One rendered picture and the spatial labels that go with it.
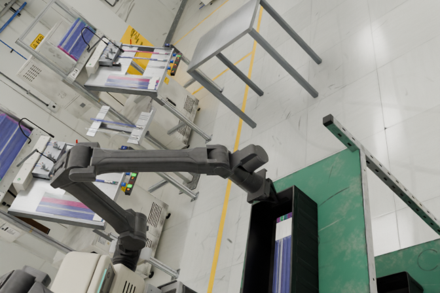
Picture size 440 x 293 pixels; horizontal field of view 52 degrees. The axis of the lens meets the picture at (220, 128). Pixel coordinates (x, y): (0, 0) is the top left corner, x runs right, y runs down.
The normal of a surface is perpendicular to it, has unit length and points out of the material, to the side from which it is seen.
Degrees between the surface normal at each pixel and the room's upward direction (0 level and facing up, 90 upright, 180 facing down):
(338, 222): 0
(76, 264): 43
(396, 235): 0
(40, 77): 90
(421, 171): 0
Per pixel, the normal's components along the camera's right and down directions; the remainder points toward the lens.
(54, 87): -0.16, 0.70
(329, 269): -0.70, -0.58
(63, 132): 0.70, -0.40
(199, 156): 0.07, -0.70
